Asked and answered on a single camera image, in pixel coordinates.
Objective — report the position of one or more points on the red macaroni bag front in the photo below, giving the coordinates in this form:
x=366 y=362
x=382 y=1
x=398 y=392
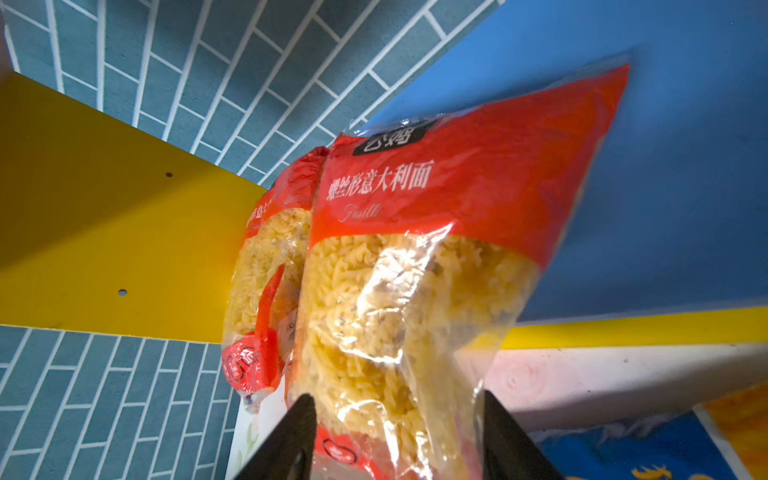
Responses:
x=260 y=319

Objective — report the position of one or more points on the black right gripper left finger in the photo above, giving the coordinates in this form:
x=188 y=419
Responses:
x=287 y=453

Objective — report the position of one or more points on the yellow shelf unit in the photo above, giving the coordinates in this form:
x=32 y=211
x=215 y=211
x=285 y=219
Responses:
x=136 y=136

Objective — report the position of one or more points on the red macaroni bag back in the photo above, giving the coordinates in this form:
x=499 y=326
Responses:
x=428 y=238

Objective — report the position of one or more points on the yellow blue pasta bag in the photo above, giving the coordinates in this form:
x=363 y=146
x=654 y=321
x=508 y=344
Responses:
x=737 y=423

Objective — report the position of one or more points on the blue elbow pasta bag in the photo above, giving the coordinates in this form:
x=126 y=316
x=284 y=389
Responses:
x=667 y=446

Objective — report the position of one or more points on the red macaroni bag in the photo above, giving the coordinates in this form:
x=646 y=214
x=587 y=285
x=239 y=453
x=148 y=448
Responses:
x=260 y=319
x=428 y=238

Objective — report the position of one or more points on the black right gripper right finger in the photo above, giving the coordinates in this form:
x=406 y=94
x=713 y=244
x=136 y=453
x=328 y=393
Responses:
x=508 y=452

